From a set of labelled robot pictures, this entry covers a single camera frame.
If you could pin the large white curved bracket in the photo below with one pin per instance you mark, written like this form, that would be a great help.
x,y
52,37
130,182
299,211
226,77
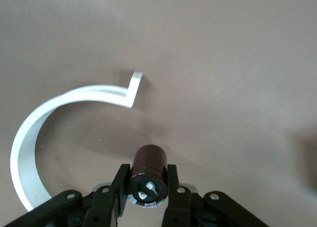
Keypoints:
x,y
24,162

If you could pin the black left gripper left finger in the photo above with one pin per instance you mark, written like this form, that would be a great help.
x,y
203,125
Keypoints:
x,y
119,187

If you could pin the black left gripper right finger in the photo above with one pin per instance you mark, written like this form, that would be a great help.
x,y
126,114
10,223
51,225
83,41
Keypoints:
x,y
174,194

